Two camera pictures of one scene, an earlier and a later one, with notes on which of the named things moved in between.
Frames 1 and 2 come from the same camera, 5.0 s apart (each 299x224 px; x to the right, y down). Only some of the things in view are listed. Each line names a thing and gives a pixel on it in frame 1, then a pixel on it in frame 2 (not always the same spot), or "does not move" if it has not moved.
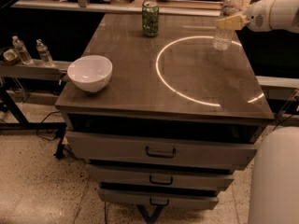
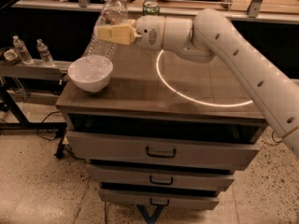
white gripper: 259,16 → 149,31
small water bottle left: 23,52 does not move
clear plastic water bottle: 232,6 → 114,11
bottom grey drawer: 157,199 does not move
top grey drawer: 129,148 does not move
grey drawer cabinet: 175,121 does not move
